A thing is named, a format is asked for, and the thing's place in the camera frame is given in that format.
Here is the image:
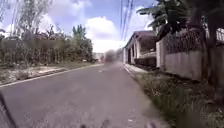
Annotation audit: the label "pale house with porch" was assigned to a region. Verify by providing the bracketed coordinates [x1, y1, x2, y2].
[122, 30, 158, 67]

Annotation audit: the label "grey asphalt road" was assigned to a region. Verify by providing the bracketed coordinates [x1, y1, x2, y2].
[0, 61, 171, 128]

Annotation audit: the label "grass verge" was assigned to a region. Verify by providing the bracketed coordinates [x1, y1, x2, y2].
[123, 63, 224, 128]

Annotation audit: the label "row of trees with fence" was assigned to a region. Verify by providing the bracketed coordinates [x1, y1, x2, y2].
[0, 0, 96, 68]

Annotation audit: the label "banana tree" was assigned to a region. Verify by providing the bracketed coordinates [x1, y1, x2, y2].
[136, 0, 191, 41]

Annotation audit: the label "patchy dirt verge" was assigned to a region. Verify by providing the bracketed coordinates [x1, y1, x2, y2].
[0, 60, 104, 88]

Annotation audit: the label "overhead wires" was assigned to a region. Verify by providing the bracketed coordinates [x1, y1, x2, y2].
[118, 0, 136, 43]

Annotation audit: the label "concrete wall with railing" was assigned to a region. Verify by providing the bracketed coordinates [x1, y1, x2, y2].
[155, 28, 224, 83]

